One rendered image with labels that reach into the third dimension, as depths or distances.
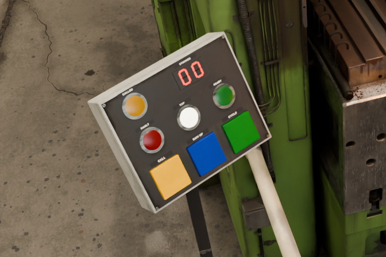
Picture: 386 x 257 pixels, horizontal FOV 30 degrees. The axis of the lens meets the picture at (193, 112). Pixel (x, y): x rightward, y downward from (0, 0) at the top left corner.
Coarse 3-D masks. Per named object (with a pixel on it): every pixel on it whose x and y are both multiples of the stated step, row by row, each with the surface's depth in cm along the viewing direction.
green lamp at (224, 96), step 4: (220, 88) 163; (224, 88) 164; (228, 88) 164; (220, 92) 163; (224, 92) 164; (228, 92) 164; (232, 92) 165; (216, 96) 163; (220, 96) 163; (224, 96) 164; (228, 96) 164; (232, 96) 165; (220, 100) 163; (224, 100) 164; (228, 100) 164; (220, 104) 163; (224, 104) 164
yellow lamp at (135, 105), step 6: (132, 96) 154; (138, 96) 155; (126, 102) 154; (132, 102) 154; (138, 102) 155; (126, 108) 154; (132, 108) 154; (138, 108) 155; (132, 114) 154; (138, 114) 155
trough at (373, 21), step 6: (360, 0) 200; (366, 0) 199; (360, 6) 198; (366, 6) 197; (372, 6) 195; (366, 12) 196; (372, 12) 195; (372, 18) 193; (378, 18) 193; (372, 24) 191; (378, 24) 191; (384, 24) 189; (378, 30) 189; (384, 30) 189; (384, 36) 187; (384, 42) 185
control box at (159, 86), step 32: (224, 32) 163; (160, 64) 160; (224, 64) 164; (96, 96) 158; (128, 96) 154; (160, 96) 157; (192, 96) 161; (128, 128) 154; (160, 128) 158; (192, 128) 161; (256, 128) 168; (128, 160) 155; (160, 160) 158
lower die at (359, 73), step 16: (336, 0) 201; (352, 0) 198; (384, 0) 197; (336, 16) 197; (352, 16) 195; (384, 16) 191; (352, 32) 190; (368, 32) 189; (352, 48) 186; (368, 48) 184; (384, 48) 181; (352, 64) 182; (368, 64) 182; (384, 64) 183; (352, 80) 184; (368, 80) 185
